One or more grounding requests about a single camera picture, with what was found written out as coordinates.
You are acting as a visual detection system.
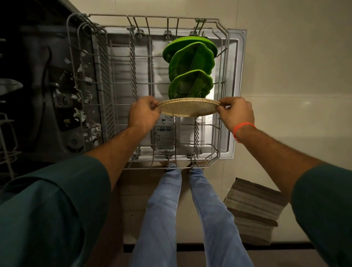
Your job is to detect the person's left hand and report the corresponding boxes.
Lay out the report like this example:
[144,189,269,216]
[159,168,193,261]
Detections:
[128,95,162,135]

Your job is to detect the person's right hand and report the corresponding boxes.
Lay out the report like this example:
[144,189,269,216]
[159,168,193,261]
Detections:
[215,96,256,134]

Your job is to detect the silver dishwasher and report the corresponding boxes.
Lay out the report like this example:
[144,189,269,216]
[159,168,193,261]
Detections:
[0,0,248,165]

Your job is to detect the wire dish rack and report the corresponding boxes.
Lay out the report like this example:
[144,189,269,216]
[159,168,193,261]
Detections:
[0,38,24,179]
[66,13,230,170]

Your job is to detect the tan speckled plate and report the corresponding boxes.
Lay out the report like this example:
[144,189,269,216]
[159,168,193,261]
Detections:
[157,98,221,118]

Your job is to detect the white paper scraps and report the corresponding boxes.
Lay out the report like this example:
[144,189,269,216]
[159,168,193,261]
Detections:
[63,49,102,148]

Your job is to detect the round green plate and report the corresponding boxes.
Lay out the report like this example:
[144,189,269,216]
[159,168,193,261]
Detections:
[162,36,218,64]

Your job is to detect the person's left forearm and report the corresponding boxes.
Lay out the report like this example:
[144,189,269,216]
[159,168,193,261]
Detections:
[85,126,150,190]

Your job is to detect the person's right forearm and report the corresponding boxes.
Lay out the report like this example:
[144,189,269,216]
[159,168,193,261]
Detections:
[235,126,325,203]

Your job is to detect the orange thread wristband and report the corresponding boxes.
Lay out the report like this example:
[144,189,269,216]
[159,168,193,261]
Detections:
[232,122,257,143]

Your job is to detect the striped brown floor mat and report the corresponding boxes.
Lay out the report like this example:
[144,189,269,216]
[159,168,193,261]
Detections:
[223,177,288,246]

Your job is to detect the green shirt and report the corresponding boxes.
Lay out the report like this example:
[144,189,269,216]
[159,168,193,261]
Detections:
[0,155,352,267]

